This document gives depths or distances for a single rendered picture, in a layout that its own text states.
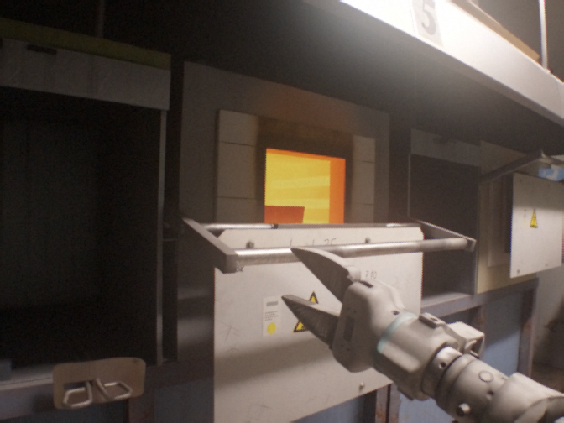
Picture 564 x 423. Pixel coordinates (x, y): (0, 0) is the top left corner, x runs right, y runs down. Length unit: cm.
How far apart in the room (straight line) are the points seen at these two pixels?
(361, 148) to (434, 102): 184
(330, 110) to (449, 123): 182
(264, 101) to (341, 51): 161
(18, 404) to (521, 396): 73
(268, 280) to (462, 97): 224
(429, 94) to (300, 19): 110
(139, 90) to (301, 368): 63
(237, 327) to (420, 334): 41
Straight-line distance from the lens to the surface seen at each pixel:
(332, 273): 48
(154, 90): 78
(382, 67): 276
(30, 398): 81
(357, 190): 107
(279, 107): 94
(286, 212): 104
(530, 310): 232
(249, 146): 86
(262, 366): 79
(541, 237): 194
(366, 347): 42
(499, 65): 116
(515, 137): 258
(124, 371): 78
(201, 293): 83
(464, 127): 274
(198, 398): 98
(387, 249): 79
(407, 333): 40
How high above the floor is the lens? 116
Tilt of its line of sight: level
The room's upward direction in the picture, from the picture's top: 1 degrees clockwise
